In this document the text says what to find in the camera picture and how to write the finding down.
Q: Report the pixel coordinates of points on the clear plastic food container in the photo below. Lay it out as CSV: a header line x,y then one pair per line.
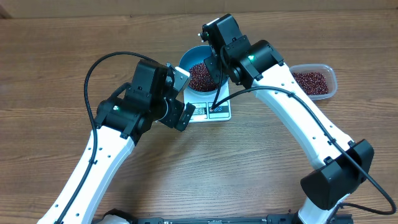
x,y
328,73

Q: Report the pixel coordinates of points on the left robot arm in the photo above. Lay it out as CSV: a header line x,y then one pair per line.
x,y
120,122

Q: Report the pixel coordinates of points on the blue metal bowl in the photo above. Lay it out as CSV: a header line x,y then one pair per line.
x,y
194,56

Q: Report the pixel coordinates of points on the white digital kitchen scale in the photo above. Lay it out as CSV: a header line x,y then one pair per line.
x,y
202,101

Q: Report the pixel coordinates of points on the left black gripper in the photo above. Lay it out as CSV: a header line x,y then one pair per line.
x,y
177,108

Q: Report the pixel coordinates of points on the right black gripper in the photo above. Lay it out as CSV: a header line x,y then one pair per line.
x,y
212,66

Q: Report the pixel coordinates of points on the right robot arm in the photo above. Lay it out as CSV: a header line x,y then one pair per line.
x,y
339,164

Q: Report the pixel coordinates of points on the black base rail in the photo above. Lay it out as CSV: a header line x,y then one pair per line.
x,y
269,219

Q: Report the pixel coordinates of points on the red beans in bowl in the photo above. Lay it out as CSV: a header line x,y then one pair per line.
x,y
201,80

